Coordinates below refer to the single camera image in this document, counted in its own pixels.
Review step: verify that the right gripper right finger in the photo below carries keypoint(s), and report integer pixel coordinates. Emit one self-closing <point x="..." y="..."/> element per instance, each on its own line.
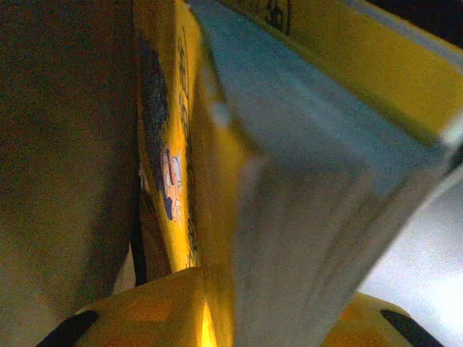
<point x="372" y="325"/>

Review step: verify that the yellow book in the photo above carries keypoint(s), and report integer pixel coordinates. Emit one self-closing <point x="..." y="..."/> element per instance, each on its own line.
<point x="289" y="180"/>

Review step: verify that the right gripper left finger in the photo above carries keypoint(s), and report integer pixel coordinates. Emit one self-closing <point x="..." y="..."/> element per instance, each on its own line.
<point x="144" y="314"/>

